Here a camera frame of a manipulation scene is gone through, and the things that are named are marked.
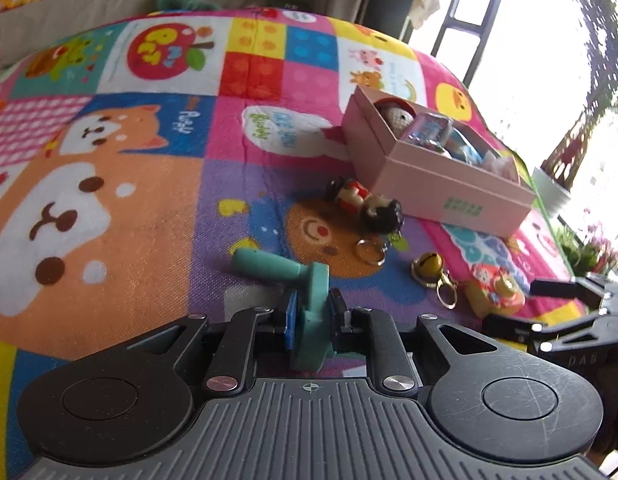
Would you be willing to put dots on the pink card packet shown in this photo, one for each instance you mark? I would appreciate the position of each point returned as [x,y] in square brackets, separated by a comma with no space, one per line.
[429,127]

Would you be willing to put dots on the crochet doll with red hat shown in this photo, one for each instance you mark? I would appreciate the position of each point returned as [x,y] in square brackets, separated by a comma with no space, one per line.
[396,115]

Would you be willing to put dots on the colourful cartoon play mat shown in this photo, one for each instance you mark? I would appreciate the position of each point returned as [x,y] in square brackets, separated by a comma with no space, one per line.
[139,260]

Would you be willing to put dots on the pink cardboard box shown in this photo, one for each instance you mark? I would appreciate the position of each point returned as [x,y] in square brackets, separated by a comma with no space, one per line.
[419,195]

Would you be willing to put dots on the black window frame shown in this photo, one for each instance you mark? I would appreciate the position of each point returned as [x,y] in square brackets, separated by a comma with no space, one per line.
[459,20]

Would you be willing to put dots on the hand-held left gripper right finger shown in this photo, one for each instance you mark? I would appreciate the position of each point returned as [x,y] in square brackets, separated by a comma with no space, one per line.
[337,312]

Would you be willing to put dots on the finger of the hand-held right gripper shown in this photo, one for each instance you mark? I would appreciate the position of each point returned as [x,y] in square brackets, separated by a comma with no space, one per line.
[509,327]
[551,288]

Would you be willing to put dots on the green leafy plant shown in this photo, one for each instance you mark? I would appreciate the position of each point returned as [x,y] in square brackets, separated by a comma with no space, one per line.
[584,250]

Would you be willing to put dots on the teal plastic handheld tool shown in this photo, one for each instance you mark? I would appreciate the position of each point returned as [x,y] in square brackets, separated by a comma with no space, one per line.
[314,290]

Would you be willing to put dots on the pink and white tissue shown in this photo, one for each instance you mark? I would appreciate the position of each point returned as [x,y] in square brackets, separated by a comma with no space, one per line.
[501,167]

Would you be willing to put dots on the white plant pot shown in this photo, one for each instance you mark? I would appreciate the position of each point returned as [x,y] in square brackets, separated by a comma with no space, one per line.
[551,192]

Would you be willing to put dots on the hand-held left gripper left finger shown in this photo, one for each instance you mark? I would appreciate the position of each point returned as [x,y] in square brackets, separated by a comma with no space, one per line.
[290,321]

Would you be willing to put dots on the hanging cream towel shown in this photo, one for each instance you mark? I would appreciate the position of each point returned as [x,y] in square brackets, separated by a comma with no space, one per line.
[424,2]

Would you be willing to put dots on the blue wet wipes pack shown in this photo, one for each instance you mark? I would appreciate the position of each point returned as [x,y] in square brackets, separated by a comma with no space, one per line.
[464,147]

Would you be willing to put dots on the tall leafy plant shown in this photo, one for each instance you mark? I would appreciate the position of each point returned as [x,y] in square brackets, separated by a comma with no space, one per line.
[604,70]

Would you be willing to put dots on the teal cloth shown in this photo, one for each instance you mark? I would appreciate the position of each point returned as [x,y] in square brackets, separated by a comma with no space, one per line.
[179,1]

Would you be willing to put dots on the yellow camera toy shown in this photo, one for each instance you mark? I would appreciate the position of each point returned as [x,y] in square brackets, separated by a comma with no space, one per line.
[504,297]

